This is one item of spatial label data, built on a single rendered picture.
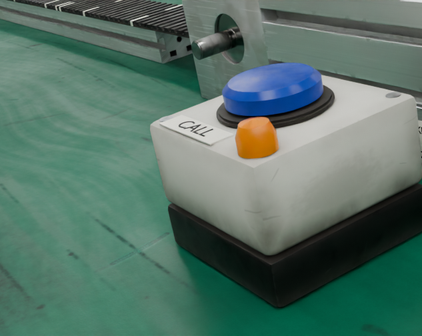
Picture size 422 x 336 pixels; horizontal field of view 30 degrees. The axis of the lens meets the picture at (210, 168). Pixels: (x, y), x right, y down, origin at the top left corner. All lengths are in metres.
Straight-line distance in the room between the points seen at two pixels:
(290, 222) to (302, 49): 0.17
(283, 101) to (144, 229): 0.11
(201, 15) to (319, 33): 0.12
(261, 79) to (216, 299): 0.09
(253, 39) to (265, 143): 0.20
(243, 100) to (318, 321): 0.09
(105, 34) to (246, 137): 0.50
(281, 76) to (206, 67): 0.22
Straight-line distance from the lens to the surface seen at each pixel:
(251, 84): 0.31
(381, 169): 0.31
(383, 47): 0.39
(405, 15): 0.37
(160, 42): 0.67
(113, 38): 0.74
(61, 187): 0.46
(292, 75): 0.32
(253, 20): 0.47
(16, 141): 0.56
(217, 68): 0.52
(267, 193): 0.28
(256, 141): 0.28
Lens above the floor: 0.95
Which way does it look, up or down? 23 degrees down
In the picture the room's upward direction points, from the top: 12 degrees counter-clockwise
